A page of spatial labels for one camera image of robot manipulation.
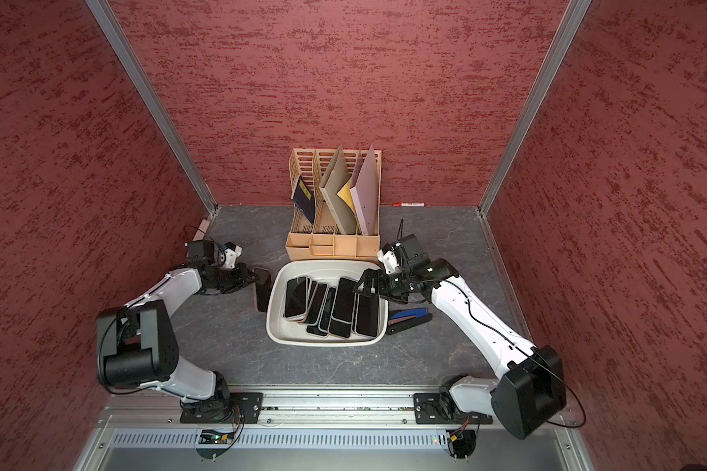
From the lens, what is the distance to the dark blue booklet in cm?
106

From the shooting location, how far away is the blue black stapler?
2.90ft

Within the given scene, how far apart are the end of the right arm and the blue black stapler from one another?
0.70 ft

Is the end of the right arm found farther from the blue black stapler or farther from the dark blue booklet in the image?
the dark blue booklet

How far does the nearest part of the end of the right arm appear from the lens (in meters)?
0.55
